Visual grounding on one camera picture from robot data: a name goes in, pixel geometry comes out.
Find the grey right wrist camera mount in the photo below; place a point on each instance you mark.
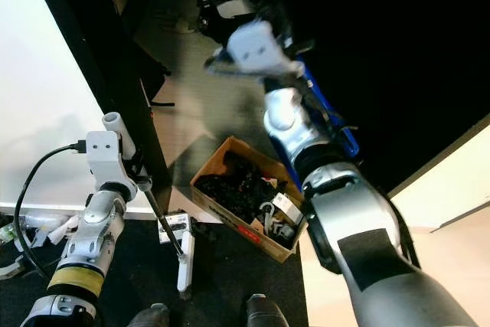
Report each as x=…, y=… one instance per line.
x=260, y=47

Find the blue plastic dustpan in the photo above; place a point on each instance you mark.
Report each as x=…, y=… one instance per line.
x=351, y=142

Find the black bag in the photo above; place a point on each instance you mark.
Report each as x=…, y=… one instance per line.
x=218, y=5

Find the grey robot leg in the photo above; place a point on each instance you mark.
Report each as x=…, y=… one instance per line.
x=268, y=312
x=150, y=315

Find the open cardboard box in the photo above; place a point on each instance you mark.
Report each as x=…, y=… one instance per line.
x=237, y=231

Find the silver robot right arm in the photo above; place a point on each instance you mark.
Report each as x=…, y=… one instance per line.
x=360, y=220

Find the grey robot left leg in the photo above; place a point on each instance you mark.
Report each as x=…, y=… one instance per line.
x=150, y=315

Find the clear plastic bottle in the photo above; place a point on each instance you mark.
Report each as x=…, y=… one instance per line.
x=9, y=231

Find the grey robot right leg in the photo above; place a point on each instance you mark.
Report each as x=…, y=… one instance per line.
x=268, y=312

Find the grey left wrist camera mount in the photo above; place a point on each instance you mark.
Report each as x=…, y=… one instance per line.
x=107, y=155

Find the grey plastic clip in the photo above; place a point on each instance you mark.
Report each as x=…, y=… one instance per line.
x=274, y=212

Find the black floor mat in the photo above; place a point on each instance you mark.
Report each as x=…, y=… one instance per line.
x=230, y=289

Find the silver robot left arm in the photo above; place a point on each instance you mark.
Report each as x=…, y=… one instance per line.
x=96, y=223

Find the white printed carton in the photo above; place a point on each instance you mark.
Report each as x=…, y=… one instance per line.
x=168, y=231

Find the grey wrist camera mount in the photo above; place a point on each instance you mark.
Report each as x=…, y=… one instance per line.
x=260, y=47
x=107, y=155

